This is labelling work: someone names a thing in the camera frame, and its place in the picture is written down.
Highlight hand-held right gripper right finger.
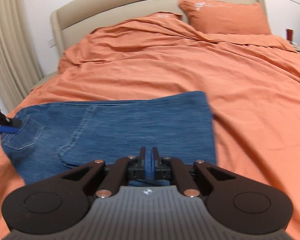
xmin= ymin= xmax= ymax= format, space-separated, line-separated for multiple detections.
xmin=152 ymin=147 xmax=237 ymax=198

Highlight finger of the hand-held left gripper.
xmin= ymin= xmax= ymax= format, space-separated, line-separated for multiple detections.
xmin=0 ymin=107 xmax=23 ymax=128
xmin=0 ymin=126 xmax=20 ymax=137

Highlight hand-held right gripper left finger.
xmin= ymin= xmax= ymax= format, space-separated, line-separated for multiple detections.
xmin=61 ymin=147 xmax=153 ymax=198

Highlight blue denim pants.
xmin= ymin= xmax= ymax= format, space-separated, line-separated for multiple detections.
xmin=0 ymin=90 xmax=218 ymax=186

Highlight beige curtain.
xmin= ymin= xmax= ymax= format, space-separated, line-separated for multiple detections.
xmin=0 ymin=0 xmax=43 ymax=103

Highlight orange duvet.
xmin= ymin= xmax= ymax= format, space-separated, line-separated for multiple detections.
xmin=0 ymin=11 xmax=300 ymax=240

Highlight orange embroidered pillow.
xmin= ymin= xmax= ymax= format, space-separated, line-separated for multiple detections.
xmin=150 ymin=12 xmax=183 ymax=22
xmin=177 ymin=0 xmax=272 ymax=35

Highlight beige upholstered bed headboard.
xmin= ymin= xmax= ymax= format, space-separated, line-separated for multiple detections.
xmin=50 ymin=0 xmax=267 ymax=74

